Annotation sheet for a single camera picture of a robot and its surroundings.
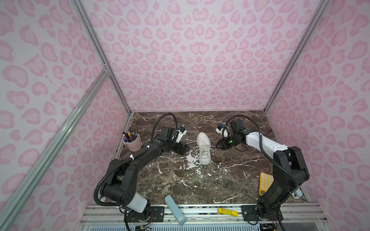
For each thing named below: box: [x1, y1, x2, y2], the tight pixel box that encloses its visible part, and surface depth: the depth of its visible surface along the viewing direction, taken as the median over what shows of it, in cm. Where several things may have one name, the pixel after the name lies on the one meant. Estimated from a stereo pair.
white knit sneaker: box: [193, 131, 216, 166], surface depth 96 cm
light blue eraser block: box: [164, 194, 187, 226], surface depth 72 cm
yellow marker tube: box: [217, 207, 239, 218], surface depth 74 cm
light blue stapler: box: [293, 188, 304, 198], surface depth 77 cm
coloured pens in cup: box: [122, 130, 138, 143], surface depth 92 cm
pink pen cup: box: [122, 131, 143, 152], surface depth 92 cm
